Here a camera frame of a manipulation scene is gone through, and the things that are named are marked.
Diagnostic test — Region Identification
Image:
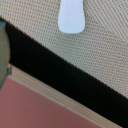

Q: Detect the grey teal gripper finger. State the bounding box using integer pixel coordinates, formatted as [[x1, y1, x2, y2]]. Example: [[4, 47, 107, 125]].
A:
[[0, 21, 11, 89]]

